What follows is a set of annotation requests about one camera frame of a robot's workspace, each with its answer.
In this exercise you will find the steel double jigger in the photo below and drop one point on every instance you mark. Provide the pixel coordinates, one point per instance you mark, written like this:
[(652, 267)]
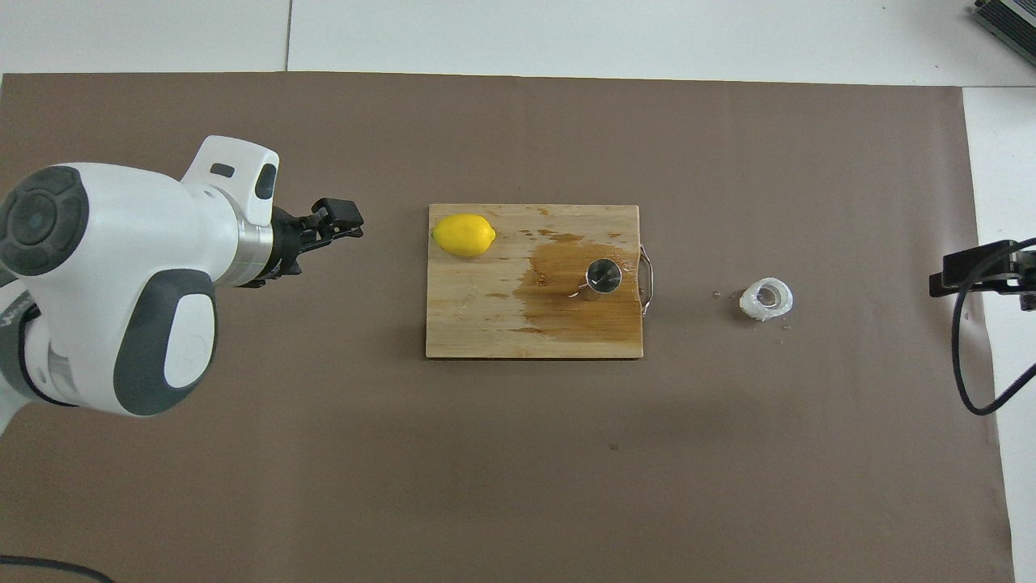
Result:
[(604, 275)]

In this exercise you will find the yellow lemon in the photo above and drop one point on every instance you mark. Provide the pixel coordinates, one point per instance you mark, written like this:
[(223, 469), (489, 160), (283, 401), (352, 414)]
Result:
[(464, 235)]

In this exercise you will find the wooden cutting board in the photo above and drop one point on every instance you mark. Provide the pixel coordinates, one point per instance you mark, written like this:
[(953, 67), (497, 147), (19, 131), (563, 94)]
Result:
[(486, 316)]

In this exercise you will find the brown paper table mat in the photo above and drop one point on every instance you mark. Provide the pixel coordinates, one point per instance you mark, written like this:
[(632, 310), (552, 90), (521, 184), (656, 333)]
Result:
[(405, 453)]

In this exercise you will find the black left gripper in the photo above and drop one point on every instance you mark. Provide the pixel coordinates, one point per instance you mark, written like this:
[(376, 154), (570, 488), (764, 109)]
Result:
[(285, 243)]

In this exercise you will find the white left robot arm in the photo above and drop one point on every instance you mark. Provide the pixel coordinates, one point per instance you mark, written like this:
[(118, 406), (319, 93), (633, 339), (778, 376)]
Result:
[(121, 243)]

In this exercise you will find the grey finned metal box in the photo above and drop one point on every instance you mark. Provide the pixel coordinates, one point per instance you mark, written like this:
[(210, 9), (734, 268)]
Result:
[(1012, 24)]

